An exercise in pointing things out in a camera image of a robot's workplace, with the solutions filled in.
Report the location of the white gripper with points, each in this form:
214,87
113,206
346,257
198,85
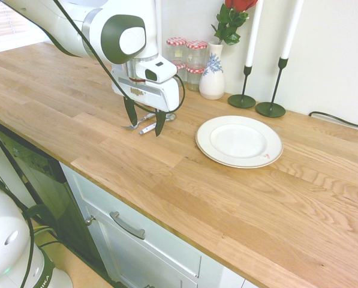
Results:
154,94

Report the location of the silver knife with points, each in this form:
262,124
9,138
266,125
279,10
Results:
147,129

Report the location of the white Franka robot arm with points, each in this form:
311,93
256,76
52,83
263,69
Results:
76,27

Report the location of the white gold rimmed plate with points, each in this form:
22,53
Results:
238,141

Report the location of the glass jar red checkered lid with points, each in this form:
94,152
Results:
196,54
194,80
176,49
182,75

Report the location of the white vase blue floral print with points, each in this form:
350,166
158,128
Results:
212,81

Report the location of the short black candlestick holder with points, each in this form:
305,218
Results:
241,101

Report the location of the silver cabinet knob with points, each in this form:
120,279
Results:
90,220

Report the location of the white drawer front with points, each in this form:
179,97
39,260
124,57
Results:
154,237

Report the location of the red rose with green leaves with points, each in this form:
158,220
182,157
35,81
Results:
229,27

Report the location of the tall black candlestick holder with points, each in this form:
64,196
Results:
270,109

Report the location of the short white taper candle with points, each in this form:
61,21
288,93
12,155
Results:
253,33

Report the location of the tall white taper candle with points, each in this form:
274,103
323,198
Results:
291,30

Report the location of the white window blind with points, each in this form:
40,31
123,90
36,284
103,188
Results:
4,21

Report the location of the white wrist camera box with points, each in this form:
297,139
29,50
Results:
162,70

